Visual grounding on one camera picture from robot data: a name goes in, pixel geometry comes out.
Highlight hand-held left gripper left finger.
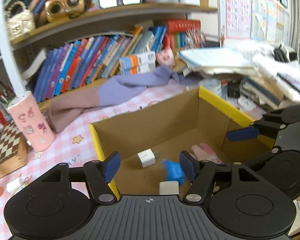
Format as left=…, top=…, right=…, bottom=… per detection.
left=39, top=151, right=121, bottom=205

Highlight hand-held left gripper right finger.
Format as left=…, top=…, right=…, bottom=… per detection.
left=179, top=151, right=258, bottom=205

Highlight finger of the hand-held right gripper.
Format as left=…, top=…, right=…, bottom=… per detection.
left=244, top=147, right=280, bottom=167
left=227, top=119, right=288, bottom=142

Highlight blue packet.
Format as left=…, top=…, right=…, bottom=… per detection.
left=161, top=159, right=185, bottom=187

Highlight pink bunny glove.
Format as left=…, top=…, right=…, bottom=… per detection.
left=191, top=142, right=232, bottom=165

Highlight beige eraser block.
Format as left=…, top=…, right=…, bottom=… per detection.
left=159, top=181, right=180, bottom=195

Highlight white charger plug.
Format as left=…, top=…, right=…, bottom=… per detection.
left=137, top=149, right=158, bottom=168

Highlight yellow cardboard box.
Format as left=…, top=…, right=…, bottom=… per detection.
left=89, top=86, right=280, bottom=198

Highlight stack of books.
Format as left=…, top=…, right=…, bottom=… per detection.
left=240, top=75, right=300, bottom=110

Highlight black power adapter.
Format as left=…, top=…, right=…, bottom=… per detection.
left=226, top=81, right=242, bottom=98

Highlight pink checked tablecloth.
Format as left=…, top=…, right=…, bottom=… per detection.
left=0, top=80, right=265, bottom=205

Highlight clear tape roll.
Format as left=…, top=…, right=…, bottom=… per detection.
left=200, top=78, right=223, bottom=98

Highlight mauve cloth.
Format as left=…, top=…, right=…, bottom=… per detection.
left=44, top=84, right=108, bottom=133

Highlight pile of papers and books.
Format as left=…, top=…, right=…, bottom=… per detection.
left=252, top=52, right=300, bottom=100

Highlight stack of papers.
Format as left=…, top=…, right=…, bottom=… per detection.
left=177, top=46, right=258, bottom=77

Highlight purple cloth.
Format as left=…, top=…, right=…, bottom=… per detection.
left=99, top=65, right=198, bottom=108

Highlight pink cylinder with stickers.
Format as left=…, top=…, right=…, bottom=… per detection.
left=7, top=90, right=55, bottom=152

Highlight orange and blue carton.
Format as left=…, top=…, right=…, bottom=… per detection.
left=119, top=51, right=157, bottom=68
left=120, top=61, right=156, bottom=75

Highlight wooden chessboard box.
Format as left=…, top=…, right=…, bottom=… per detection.
left=0, top=121, right=28, bottom=179

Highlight pink pig plush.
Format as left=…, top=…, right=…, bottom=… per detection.
left=155, top=49, right=176, bottom=67

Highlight row of colourful books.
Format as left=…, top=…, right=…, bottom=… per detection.
left=34, top=25, right=167, bottom=103

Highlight red thick books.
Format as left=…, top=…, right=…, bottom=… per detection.
left=167, top=19, right=202, bottom=49

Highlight pen holders with brushes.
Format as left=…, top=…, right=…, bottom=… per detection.
left=0, top=79, right=15, bottom=125

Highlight white bookshelf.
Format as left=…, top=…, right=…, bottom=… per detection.
left=0, top=0, right=219, bottom=105

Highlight white pearl handbag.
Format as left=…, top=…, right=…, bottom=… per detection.
left=4, top=1, right=37, bottom=40

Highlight cartoon wall sticker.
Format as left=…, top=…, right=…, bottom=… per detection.
left=219, top=26, right=227, bottom=47

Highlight blue and yellow wall poster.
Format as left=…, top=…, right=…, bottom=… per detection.
left=250, top=0, right=290, bottom=43

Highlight pink alphabet wall poster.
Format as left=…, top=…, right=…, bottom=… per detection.
left=224, top=0, right=253, bottom=40

